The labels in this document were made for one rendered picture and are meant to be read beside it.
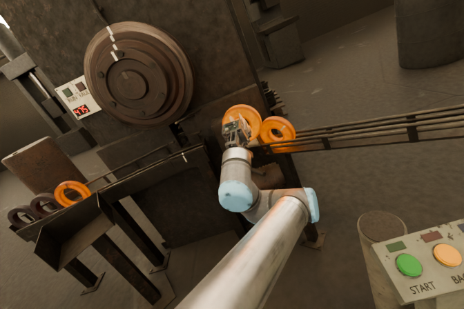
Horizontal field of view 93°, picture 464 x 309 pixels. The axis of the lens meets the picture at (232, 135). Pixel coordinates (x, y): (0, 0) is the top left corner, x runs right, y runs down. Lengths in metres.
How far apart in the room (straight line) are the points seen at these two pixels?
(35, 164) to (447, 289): 3.78
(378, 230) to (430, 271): 0.18
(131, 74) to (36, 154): 2.91
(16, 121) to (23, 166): 6.59
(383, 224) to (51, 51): 1.51
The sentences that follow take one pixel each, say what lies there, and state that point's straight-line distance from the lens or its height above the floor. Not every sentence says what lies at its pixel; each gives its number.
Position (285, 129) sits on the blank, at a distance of 0.91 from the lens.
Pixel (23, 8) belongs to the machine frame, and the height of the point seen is 1.58.
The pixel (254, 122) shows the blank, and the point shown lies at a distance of 0.84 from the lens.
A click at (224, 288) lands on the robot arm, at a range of 0.33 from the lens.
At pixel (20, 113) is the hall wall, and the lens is 10.12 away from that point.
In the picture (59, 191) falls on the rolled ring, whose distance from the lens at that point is 1.60.
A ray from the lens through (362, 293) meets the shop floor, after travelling 1.28.
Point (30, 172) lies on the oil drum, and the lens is 3.84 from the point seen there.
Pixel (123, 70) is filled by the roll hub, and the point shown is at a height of 1.18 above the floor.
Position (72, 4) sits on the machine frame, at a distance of 1.33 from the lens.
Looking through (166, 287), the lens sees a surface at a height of 0.01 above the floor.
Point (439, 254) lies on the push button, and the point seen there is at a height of 0.61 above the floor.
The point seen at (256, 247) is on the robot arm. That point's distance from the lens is 0.40.
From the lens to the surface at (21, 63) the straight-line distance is 6.75.
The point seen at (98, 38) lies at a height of 1.33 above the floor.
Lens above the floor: 1.15
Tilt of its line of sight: 24 degrees down
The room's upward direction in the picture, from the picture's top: 25 degrees counter-clockwise
